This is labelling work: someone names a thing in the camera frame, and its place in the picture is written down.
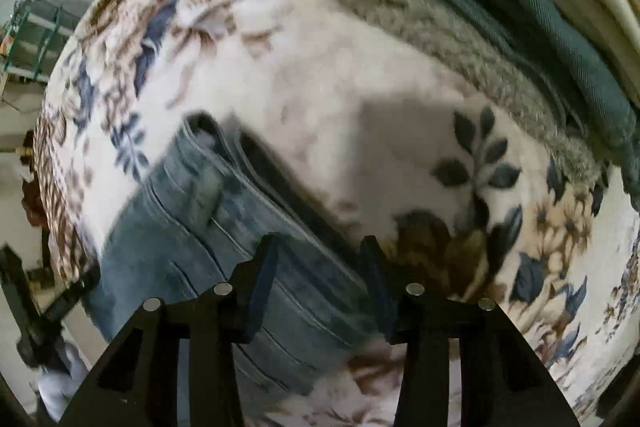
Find teal storage rack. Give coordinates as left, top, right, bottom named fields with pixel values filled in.
left=1, top=0, right=89, bottom=83

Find blue denim shorts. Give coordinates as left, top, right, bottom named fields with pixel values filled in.
left=85, top=113, right=376, bottom=418

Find floral bed blanket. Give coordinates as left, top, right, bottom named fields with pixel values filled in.
left=35, top=0, right=639, bottom=426

